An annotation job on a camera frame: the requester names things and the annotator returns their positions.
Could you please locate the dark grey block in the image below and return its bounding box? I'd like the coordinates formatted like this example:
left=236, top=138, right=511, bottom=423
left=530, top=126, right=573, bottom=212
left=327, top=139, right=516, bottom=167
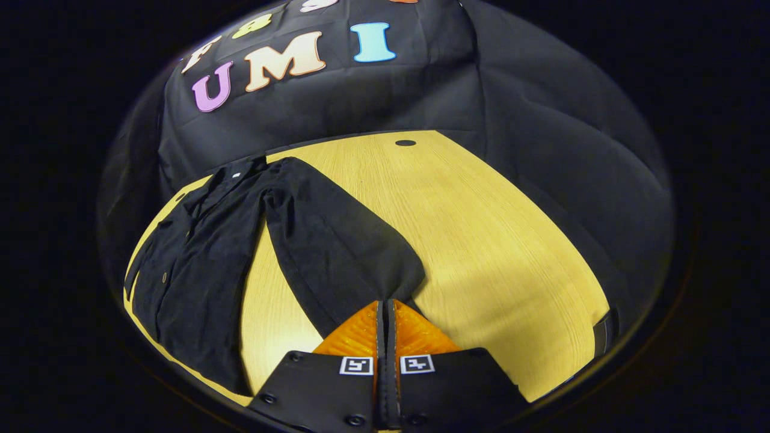
left=593, top=307, right=620, bottom=360

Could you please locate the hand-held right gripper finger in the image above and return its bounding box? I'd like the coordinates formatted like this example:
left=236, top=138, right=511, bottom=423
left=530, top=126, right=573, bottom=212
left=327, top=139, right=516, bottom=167
left=387, top=299, right=531, bottom=431
left=247, top=299, right=389, bottom=433

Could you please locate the black backdrop cloth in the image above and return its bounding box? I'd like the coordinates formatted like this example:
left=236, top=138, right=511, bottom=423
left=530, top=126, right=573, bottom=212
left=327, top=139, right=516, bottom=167
left=96, top=0, right=674, bottom=337

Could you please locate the black button shirt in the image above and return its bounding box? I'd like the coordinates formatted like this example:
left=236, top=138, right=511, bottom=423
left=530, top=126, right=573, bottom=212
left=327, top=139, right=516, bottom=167
left=123, top=155, right=427, bottom=398

